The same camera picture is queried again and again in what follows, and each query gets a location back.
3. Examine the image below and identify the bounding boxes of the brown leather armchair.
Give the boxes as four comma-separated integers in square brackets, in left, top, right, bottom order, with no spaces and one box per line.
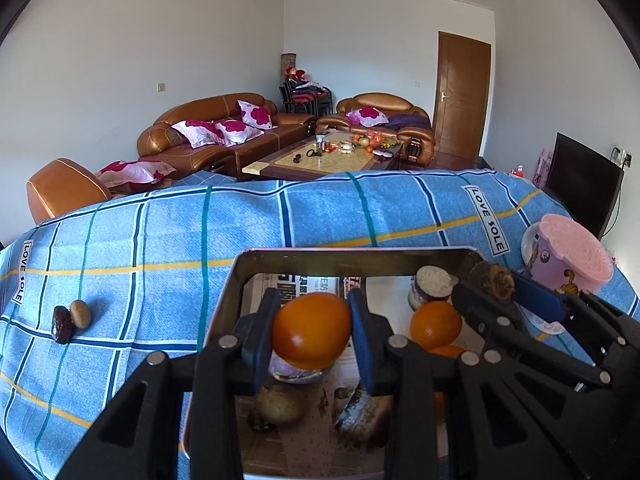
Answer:
[316,92,436,168]

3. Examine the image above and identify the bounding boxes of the small orange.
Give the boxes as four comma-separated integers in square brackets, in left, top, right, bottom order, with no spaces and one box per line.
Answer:
[410,301,463,351]

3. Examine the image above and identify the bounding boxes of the pink lidded bucket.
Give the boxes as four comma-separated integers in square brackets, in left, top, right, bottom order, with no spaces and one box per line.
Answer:
[521,214,614,296]

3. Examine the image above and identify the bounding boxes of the brown date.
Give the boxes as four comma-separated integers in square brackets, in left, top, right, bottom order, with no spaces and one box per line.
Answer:
[52,306,77,345]

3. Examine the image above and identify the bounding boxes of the black flat television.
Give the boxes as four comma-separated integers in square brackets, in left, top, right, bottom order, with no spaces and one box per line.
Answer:
[542,132,626,241]

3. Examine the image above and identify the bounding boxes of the purple cloth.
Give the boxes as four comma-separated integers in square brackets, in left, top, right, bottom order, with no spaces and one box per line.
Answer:
[385,114,432,133]

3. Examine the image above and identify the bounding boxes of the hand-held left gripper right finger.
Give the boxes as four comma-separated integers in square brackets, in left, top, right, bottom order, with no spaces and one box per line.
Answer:
[346,290,576,480]

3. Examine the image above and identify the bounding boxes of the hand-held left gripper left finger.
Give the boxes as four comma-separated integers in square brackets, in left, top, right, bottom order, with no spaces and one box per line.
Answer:
[57,287,283,480]

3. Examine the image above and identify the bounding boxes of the brown leather sofa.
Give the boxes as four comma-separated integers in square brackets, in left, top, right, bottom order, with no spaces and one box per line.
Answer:
[136,93,317,176]

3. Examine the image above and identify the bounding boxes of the brown wooden door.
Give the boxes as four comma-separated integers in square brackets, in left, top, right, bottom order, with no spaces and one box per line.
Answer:
[431,31,493,171]

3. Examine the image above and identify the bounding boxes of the blue plaid blanket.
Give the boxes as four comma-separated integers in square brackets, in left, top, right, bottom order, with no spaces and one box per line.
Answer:
[0,170,640,480]

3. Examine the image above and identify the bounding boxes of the pink gift bag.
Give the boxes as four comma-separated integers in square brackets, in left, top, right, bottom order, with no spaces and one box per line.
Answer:
[535,147,553,188]

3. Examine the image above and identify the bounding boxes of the stacked dark chairs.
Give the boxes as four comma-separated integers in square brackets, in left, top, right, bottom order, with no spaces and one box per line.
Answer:
[279,80,335,116]

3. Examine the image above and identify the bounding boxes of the large orange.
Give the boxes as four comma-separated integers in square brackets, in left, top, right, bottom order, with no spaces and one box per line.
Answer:
[272,292,352,371]

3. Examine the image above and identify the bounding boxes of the wooden coffee table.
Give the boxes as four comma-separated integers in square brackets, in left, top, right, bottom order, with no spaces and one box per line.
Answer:
[241,131,405,181]

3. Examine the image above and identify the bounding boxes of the brown wrinkled fruit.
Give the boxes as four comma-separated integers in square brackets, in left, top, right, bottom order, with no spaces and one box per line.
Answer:
[470,260,518,306]

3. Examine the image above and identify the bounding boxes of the newspaper lining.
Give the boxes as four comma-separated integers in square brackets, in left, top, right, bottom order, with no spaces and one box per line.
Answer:
[235,272,451,478]

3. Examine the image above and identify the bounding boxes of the pink floral pillow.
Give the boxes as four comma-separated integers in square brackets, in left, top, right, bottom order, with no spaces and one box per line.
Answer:
[96,160,177,186]
[215,119,264,147]
[236,100,274,130]
[346,106,390,127]
[171,120,226,149]

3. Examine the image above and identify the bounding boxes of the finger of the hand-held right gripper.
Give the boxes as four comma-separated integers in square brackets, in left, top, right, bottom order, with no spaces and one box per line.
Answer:
[514,274,640,401]
[451,281,640,480]

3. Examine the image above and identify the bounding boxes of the pink cardboard box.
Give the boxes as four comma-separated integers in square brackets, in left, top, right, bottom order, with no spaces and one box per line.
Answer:
[182,246,488,480]

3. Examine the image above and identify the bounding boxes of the brown potato in tray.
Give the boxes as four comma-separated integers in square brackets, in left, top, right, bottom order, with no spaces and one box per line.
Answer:
[256,384,307,428]

